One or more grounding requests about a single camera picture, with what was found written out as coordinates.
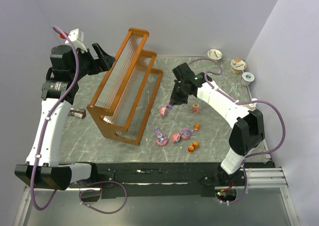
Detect pink egg toy white frill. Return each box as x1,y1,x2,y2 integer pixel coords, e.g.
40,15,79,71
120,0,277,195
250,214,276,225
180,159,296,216
159,106,167,117

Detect pink ball purple bunny toy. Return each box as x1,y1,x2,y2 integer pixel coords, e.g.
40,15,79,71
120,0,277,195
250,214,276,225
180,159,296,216
179,128,194,139

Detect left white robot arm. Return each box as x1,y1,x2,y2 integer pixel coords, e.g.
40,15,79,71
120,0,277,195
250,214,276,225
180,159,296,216
14,43,115,190

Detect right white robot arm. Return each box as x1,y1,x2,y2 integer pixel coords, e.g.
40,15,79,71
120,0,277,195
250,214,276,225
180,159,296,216
169,63,265,175

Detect orange wooden tiered shelf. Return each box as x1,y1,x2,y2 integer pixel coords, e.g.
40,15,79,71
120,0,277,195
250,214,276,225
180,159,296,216
87,28,163,145

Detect pink pot toy green top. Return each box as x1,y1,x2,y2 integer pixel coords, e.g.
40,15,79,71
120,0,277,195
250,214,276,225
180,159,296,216
192,103,200,113

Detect white yogurt cup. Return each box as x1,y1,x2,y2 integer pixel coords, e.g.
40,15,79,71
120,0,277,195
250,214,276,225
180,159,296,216
207,49,223,63

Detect orange bear toy upper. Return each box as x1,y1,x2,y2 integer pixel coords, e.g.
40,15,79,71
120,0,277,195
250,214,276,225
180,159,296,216
193,123,200,132

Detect brown chocolate bar wrapper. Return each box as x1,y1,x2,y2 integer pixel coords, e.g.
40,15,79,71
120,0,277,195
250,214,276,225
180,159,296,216
68,107,86,119

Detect orange yogurt cup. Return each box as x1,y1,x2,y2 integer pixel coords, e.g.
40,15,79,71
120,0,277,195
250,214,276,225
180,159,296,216
231,59,247,74

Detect pink egg toy blue spots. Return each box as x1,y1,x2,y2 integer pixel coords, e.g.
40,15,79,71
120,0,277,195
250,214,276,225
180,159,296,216
171,133,181,143

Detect orange bear toy right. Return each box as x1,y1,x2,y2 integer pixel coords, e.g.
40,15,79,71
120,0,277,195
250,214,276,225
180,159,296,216
192,141,199,149

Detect beige soap pump bottle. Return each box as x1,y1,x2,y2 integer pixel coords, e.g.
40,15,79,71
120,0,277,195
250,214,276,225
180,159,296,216
243,103,257,111

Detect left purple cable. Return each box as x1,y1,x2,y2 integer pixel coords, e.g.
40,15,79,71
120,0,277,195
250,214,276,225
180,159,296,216
29,25,81,211

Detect purple cable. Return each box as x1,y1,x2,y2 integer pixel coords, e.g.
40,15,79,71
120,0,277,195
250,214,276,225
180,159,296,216
188,58,286,206
29,25,81,211

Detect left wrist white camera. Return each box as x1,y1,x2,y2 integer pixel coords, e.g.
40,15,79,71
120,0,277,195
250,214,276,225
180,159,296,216
59,28,88,53

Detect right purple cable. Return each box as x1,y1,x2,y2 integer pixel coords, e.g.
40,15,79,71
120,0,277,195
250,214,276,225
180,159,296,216
188,58,286,206

